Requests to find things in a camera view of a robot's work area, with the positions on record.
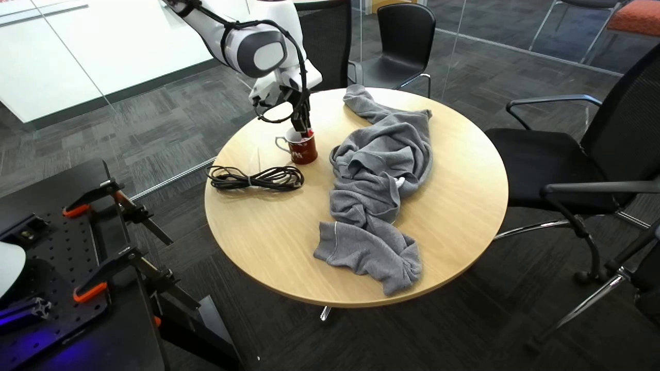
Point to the grey cloth garment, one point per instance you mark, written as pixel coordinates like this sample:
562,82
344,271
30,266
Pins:
378,177

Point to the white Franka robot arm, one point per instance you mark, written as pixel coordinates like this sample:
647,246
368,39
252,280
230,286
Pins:
254,48

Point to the orange upholstered bench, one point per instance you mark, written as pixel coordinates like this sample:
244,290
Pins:
636,14

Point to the chrome table leg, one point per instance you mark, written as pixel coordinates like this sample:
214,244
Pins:
325,313

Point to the black perforated breadboard plate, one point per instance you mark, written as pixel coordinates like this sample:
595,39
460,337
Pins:
55,275

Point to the black mesh office chair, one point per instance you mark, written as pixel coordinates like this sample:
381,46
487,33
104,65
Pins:
331,41
402,33
549,158
605,290

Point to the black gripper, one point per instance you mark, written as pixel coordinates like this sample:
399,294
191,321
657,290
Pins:
299,105

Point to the black robot mounting cart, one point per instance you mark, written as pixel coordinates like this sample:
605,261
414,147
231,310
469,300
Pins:
125,342

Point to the red and white patterned mug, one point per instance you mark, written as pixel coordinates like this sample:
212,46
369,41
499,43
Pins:
303,149

